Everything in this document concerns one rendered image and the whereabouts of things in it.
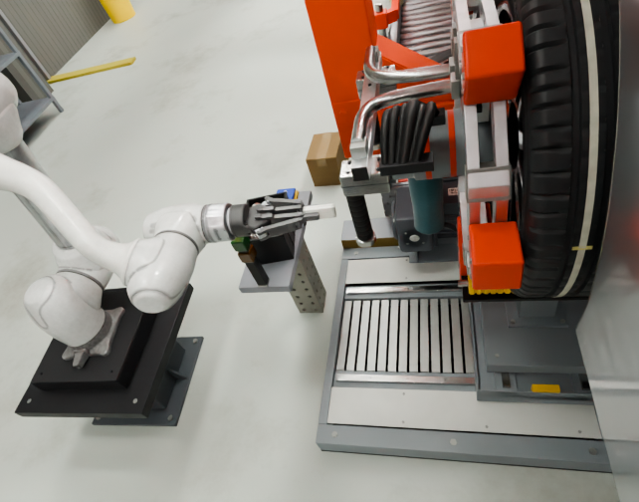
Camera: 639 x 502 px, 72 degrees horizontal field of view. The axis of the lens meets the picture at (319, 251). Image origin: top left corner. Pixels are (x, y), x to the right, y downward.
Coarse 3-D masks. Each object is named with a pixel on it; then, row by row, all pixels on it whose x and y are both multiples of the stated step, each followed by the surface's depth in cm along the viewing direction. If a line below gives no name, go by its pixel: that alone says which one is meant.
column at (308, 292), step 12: (300, 264) 155; (312, 264) 167; (300, 276) 161; (312, 276) 166; (300, 288) 167; (312, 288) 166; (300, 300) 173; (312, 300) 172; (324, 300) 181; (300, 312) 180; (312, 312) 179
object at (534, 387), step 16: (480, 320) 142; (480, 336) 139; (480, 352) 135; (480, 368) 132; (480, 384) 129; (496, 384) 126; (512, 384) 124; (528, 384) 125; (544, 384) 121; (560, 384) 123; (576, 384) 120; (480, 400) 131; (496, 400) 129; (512, 400) 128; (528, 400) 126; (544, 400) 125; (560, 400) 123; (576, 400) 122; (592, 400) 120
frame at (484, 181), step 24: (456, 0) 76; (480, 0) 76; (456, 24) 76; (504, 120) 66; (504, 144) 66; (480, 168) 67; (504, 168) 66; (480, 192) 68; (504, 192) 67; (480, 216) 108; (504, 216) 71
